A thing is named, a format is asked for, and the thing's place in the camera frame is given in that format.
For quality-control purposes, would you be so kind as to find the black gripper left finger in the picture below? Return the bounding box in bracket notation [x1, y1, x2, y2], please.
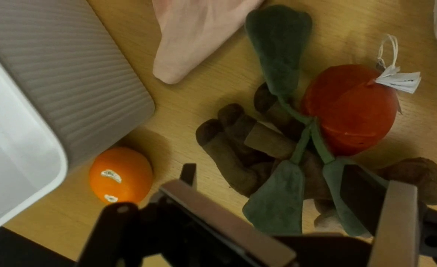
[178, 161, 198, 189]

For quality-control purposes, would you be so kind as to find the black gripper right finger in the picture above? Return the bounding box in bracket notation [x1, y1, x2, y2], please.
[338, 162, 389, 237]

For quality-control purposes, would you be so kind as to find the orange plush ball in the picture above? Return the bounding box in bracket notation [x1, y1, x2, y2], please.
[86, 143, 155, 205]

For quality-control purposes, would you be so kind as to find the brown plush toy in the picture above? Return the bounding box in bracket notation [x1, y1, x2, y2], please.
[194, 81, 437, 231]

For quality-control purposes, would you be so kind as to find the red plush with green leaves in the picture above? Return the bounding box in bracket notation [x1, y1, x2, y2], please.
[241, 2, 424, 238]

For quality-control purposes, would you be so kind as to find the pale pink cloth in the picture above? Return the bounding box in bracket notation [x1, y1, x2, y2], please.
[151, 0, 265, 87]

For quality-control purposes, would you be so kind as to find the white plastic storage bin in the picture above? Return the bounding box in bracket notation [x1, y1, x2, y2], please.
[0, 0, 157, 241]

